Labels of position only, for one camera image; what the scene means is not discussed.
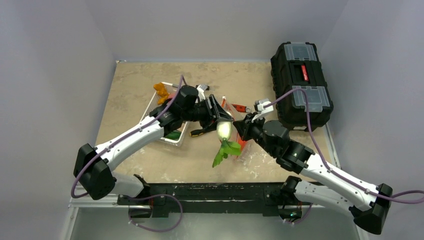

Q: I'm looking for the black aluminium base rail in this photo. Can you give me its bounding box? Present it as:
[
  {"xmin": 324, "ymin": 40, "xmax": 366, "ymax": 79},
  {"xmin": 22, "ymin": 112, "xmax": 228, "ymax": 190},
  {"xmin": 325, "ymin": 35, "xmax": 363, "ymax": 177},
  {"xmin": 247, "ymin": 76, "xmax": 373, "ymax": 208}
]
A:
[{"xmin": 68, "ymin": 181, "xmax": 327, "ymax": 220}]

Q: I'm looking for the white toy radish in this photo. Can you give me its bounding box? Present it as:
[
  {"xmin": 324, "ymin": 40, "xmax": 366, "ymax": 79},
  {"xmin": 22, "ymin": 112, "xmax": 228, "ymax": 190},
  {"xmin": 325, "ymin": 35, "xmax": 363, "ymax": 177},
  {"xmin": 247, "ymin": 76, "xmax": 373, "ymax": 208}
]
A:
[{"xmin": 212, "ymin": 121, "xmax": 242, "ymax": 168}]

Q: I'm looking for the black hammer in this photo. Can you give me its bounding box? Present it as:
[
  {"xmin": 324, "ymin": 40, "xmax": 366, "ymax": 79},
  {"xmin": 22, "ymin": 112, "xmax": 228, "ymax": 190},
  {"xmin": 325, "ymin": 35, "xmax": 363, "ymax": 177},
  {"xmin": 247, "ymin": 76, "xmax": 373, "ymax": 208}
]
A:
[{"xmin": 195, "ymin": 84, "xmax": 211, "ymax": 100}]

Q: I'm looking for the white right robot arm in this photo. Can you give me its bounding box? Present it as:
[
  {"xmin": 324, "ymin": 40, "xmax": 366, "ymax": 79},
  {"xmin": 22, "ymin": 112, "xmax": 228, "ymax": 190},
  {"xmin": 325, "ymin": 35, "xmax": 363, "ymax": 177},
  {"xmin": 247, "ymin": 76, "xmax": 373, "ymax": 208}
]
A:
[{"xmin": 233, "ymin": 114, "xmax": 393, "ymax": 235}]

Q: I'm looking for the orange toy carrot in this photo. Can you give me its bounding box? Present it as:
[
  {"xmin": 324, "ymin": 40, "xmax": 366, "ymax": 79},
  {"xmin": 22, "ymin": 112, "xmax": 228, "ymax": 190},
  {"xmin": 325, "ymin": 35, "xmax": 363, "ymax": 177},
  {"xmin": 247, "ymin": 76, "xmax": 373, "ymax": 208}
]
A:
[{"xmin": 236, "ymin": 139, "xmax": 248, "ymax": 150}]

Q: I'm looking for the yellow black screwdriver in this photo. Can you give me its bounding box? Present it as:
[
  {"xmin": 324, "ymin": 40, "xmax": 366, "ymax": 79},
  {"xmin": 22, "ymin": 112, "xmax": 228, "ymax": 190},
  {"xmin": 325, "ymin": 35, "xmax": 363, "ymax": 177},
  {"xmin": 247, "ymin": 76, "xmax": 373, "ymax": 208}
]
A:
[{"xmin": 190, "ymin": 126, "xmax": 216, "ymax": 137}]

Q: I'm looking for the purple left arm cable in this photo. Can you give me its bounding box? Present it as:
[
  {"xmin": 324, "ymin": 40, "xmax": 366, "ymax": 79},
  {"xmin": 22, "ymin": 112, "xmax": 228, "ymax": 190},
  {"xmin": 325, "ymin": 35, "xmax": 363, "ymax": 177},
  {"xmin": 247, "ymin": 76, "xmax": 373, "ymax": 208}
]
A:
[{"xmin": 71, "ymin": 74, "xmax": 186, "ymax": 233}]

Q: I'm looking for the black toolbox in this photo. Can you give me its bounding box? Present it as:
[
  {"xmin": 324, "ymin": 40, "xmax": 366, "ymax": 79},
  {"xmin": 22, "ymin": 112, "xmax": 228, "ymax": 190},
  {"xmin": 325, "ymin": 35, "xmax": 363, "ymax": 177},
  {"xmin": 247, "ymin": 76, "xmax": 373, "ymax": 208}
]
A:
[{"xmin": 270, "ymin": 41, "xmax": 334, "ymax": 132}]

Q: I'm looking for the white plastic basket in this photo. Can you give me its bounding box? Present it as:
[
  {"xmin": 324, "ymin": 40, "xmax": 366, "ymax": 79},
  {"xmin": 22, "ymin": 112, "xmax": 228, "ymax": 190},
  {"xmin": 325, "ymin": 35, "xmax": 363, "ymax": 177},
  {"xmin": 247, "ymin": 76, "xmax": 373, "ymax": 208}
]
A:
[{"xmin": 140, "ymin": 82, "xmax": 189, "ymax": 147}]

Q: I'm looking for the clear zip top bag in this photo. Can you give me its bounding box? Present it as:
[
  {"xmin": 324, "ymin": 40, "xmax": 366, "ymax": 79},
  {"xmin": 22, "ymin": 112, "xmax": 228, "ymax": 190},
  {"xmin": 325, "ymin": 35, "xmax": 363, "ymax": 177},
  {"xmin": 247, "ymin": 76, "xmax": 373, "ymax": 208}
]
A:
[{"xmin": 220, "ymin": 95, "xmax": 256, "ymax": 163}]

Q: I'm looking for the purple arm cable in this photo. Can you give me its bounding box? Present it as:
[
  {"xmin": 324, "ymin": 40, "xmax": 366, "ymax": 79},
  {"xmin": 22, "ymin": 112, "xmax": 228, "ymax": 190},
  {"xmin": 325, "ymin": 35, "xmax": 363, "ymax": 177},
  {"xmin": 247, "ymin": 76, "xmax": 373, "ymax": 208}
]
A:
[
  {"xmin": 71, "ymin": 74, "xmax": 186, "ymax": 233},
  {"xmin": 264, "ymin": 87, "xmax": 424, "ymax": 225}
]

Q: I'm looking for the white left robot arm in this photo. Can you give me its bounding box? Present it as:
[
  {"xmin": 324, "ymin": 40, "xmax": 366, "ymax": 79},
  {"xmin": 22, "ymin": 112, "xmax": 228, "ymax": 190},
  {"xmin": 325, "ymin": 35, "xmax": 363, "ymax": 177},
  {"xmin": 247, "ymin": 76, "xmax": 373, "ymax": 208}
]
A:
[{"xmin": 73, "ymin": 85, "xmax": 233, "ymax": 205}]

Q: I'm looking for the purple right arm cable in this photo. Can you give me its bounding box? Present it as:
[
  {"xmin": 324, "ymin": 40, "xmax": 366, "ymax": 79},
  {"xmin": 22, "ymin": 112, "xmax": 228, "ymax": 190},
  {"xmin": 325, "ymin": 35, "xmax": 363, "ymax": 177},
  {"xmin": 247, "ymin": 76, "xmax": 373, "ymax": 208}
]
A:
[{"xmin": 264, "ymin": 87, "xmax": 424, "ymax": 225}]

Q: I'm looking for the green toy cucumber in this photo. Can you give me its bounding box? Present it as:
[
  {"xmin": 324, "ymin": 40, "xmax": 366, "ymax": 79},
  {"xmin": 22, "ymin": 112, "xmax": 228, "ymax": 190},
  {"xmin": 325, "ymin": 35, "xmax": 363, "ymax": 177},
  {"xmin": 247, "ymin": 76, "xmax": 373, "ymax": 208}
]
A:
[{"xmin": 164, "ymin": 130, "xmax": 182, "ymax": 141}]

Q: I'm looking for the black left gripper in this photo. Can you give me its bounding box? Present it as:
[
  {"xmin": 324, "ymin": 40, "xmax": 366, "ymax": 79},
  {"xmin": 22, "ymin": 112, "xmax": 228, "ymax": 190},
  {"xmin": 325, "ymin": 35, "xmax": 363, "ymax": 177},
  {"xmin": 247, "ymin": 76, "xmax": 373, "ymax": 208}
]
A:
[{"xmin": 181, "ymin": 95, "xmax": 233, "ymax": 132}]

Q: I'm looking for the red handled adjustable wrench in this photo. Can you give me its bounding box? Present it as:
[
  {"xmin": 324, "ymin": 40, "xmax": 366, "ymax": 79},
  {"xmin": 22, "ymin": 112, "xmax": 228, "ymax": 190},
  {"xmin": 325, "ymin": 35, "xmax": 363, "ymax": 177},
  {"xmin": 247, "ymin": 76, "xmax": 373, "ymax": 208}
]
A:
[{"xmin": 232, "ymin": 104, "xmax": 252, "ymax": 113}]

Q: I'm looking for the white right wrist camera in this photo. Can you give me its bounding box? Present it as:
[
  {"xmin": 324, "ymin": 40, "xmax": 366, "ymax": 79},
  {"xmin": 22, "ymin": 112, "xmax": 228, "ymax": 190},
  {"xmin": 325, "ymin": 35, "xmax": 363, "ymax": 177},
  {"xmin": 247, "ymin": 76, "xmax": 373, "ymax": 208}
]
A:
[{"xmin": 252, "ymin": 98, "xmax": 274, "ymax": 121}]

